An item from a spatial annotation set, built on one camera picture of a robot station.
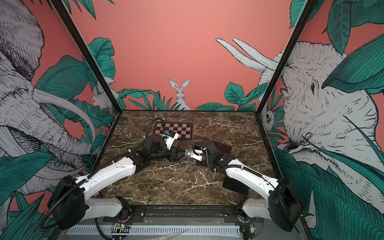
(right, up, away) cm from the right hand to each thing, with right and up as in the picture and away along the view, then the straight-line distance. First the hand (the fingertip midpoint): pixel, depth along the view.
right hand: (199, 147), depth 83 cm
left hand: (-8, 0, -6) cm, 10 cm away
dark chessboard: (-11, +9, +23) cm, 27 cm away
